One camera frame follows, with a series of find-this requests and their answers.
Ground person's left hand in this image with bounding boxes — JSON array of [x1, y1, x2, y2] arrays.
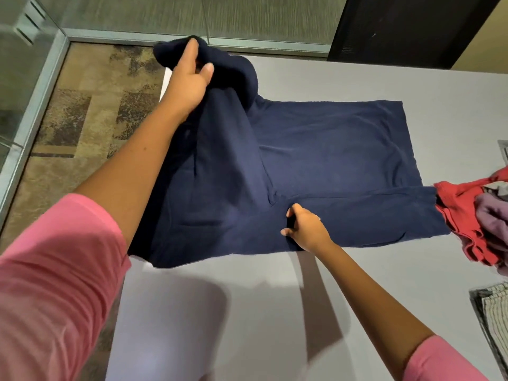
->
[[158, 37, 215, 124]]

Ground person's right hand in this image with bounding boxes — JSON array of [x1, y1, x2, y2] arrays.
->
[[280, 203, 334, 255]]

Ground navy blue hoodie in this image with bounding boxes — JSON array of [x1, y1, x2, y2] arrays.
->
[[126, 34, 451, 269]]

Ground red garment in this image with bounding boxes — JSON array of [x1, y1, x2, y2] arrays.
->
[[433, 166, 508, 266]]

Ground mauve striped t-shirt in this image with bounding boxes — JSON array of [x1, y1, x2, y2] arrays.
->
[[474, 192, 508, 276]]

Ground striped knit top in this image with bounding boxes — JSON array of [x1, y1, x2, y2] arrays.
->
[[469, 282, 508, 379]]

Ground person's right forearm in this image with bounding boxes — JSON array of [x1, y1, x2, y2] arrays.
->
[[316, 241, 436, 381]]

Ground person's left forearm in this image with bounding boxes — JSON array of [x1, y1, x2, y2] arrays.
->
[[73, 103, 187, 249]]

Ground person's right pink sleeve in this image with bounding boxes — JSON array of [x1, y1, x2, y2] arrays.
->
[[403, 335, 491, 381]]

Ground person's pink sleeve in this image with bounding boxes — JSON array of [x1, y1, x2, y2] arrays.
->
[[0, 193, 132, 381], [403, 335, 491, 381]]

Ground person's left pink sleeve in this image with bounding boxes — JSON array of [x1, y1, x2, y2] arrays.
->
[[0, 193, 132, 381]]

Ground black mesh office chair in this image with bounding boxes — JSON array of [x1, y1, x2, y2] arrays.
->
[[327, 0, 503, 70]]

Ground metal glass door bracket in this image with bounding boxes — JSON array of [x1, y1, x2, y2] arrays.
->
[[14, 0, 47, 46]]

